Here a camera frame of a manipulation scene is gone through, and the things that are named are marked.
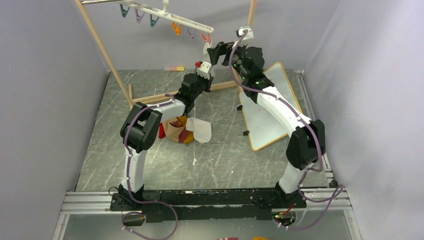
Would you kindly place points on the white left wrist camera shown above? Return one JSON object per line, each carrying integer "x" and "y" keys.
{"x": 204, "y": 69}

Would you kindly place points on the yellow pink marker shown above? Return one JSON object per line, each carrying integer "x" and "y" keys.
{"x": 175, "y": 68}

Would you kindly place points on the yellow framed whiteboard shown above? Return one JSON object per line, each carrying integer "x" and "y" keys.
{"x": 263, "y": 128}

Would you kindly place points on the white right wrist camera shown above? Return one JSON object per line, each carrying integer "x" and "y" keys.
{"x": 244, "y": 33}

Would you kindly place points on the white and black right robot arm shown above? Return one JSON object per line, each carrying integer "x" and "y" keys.
{"x": 306, "y": 137}

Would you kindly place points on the mustard yellow striped sock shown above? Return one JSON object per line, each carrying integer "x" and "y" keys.
{"x": 185, "y": 136}

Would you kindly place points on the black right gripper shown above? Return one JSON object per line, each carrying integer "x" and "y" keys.
{"x": 221, "y": 49}

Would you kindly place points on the red sock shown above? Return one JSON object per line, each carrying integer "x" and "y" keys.
{"x": 161, "y": 132}

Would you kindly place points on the white plastic clip hanger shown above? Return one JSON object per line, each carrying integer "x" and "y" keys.
{"x": 165, "y": 14}

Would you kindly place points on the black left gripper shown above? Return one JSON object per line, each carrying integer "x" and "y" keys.
{"x": 209, "y": 82}

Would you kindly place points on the beige purple striped sock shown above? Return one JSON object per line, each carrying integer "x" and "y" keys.
{"x": 171, "y": 129}

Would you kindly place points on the wooden drying rack frame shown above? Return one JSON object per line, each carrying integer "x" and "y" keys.
{"x": 128, "y": 93}

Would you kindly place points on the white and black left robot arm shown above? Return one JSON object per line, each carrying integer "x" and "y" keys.
{"x": 141, "y": 128}

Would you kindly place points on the teal clip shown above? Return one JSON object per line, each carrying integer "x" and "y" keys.
{"x": 124, "y": 9}
{"x": 153, "y": 19}

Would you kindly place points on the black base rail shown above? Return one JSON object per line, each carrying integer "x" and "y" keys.
{"x": 261, "y": 203}

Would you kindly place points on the white sock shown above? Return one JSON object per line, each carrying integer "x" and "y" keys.
{"x": 201, "y": 129}
{"x": 206, "y": 56}

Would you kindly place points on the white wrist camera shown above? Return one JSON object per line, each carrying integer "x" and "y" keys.
{"x": 204, "y": 69}
{"x": 244, "y": 33}

